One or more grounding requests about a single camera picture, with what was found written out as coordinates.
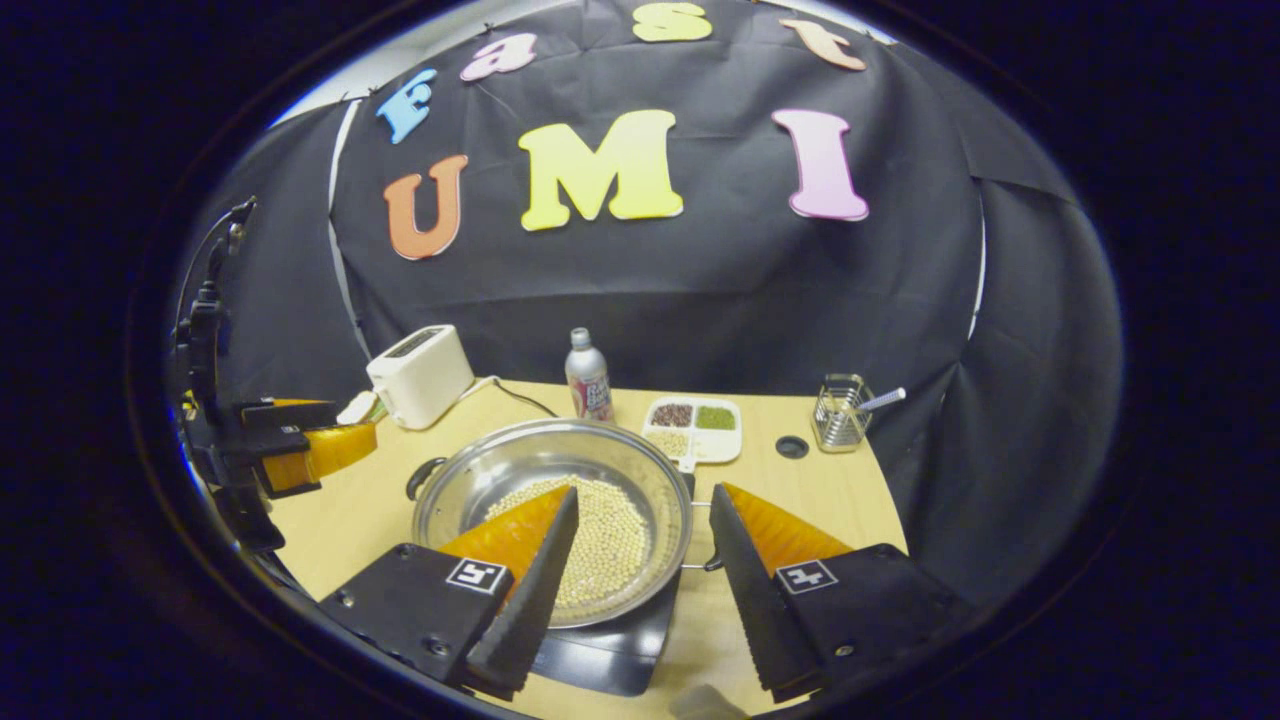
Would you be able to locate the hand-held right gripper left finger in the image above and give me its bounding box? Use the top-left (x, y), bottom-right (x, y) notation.
top-left (318, 485), bottom-right (581, 701)

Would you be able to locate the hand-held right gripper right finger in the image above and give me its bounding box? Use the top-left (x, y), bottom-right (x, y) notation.
top-left (708, 482), bottom-right (961, 704)

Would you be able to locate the black induction cooktop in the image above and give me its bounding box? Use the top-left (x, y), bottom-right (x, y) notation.
top-left (530, 470), bottom-right (698, 698)

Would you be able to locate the steel pot with black handles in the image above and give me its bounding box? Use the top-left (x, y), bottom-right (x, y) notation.
top-left (405, 418), bottom-right (723, 631)

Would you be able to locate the small rectangular plate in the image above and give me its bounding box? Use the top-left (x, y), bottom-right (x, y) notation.
top-left (335, 390), bottom-right (391, 427)

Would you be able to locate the pile of soybeans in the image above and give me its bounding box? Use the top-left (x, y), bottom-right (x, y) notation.
top-left (483, 476), bottom-right (653, 609)

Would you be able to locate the white toaster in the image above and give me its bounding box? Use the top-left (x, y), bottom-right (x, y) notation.
top-left (366, 324), bottom-right (477, 431)

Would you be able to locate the white divided tray of beans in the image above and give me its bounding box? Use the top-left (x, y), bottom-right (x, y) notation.
top-left (641, 396), bottom-right (743, 473)

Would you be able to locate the silver bottle with pink label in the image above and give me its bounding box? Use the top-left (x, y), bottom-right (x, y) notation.
top-left (565, 327), bottom-right (616, 423)

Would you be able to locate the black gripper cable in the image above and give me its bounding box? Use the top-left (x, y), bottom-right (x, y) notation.
top-left (172, 200), bottom-right (256, 331)

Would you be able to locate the black power cable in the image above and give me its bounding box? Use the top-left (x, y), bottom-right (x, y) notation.
top-left (460, 375), bottom-right (559, 419)

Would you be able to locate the wire mesh holder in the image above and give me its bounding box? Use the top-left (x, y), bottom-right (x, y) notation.
top-left (811, 374), bottom-right (869, 454)

